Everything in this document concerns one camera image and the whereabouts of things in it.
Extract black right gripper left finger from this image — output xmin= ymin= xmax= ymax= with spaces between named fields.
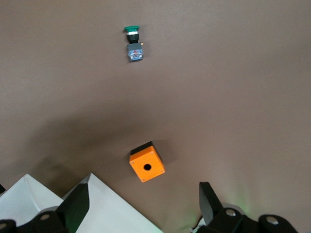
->
xmin=17 ymin=183 xmax=90 ymax=233

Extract green mushroom push button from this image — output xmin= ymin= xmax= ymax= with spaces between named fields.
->
xmin=123 ymin=25 xmax=144 ymax=62

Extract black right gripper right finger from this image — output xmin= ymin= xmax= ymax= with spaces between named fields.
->
xmin=196 ymin=182 xmax=259 ymax=233

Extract orange button enclosure box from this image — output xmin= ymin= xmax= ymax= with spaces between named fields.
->
xmin=129 ymin=141 xmax=166 ymax=183

